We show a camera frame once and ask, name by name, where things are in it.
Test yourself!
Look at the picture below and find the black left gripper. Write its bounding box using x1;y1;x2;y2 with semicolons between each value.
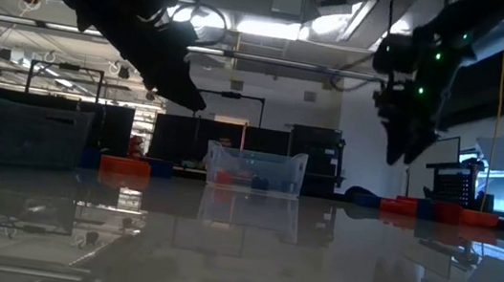
69;0;220;112

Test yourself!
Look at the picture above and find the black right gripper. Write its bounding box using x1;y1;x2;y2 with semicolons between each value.
365;31;456;172

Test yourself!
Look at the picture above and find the red long block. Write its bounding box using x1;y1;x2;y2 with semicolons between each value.
431;200;465;227

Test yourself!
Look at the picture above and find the small orange block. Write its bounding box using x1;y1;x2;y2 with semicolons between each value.
214;169;235;187

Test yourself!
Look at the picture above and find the small blue block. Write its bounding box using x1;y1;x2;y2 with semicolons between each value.
250;175;273;193

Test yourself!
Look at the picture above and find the grey translucent bin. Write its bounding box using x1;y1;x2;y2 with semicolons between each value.
0;97;97;179

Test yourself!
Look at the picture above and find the whiteboard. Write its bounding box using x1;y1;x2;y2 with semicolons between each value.
402;130;465;205

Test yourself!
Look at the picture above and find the black partition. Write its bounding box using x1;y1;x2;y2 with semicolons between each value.
0;87;137;159
146;112;294;178

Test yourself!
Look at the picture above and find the red rectangular block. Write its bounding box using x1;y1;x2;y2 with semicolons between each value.
378;192;421;219

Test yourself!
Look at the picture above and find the red background object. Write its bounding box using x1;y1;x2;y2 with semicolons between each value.
125;134;146;162

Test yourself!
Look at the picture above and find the pink pole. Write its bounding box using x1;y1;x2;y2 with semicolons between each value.
237;121;250;154

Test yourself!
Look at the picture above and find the black cabinet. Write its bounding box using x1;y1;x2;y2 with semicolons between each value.
283;123;349;201

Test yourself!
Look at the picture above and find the horizontal ceiling pipe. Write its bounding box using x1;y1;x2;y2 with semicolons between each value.
0;11;388;84

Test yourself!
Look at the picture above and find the white paper sheet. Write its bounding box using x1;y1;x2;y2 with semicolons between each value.
471;130;504;173

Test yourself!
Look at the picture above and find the ceiling light panel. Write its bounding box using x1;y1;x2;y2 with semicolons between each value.
234;15;304;43

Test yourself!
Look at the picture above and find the clear plastic bin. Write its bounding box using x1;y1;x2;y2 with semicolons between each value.
201;139;311;202

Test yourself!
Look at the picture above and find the grey ceiling unit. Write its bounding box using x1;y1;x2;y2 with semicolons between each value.
270;0;306;18

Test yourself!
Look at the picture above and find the black station frame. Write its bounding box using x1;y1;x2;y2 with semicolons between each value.
24;58;106;105
192;87;267;129

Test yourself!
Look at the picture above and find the black wire basket cart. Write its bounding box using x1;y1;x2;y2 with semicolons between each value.
421;157;489;212

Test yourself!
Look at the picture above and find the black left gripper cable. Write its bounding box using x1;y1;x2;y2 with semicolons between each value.
164;0;232;51

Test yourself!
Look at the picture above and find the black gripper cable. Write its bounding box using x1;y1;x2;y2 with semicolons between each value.
164;0;232;51
328;49;388;98

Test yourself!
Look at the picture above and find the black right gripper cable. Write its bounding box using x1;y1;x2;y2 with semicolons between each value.
328;49;388;98

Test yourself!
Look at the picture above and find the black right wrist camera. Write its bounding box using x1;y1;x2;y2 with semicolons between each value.
370;29;415;77

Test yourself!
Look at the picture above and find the yellow hanging cable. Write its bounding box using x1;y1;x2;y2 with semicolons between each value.
478;15;504;213

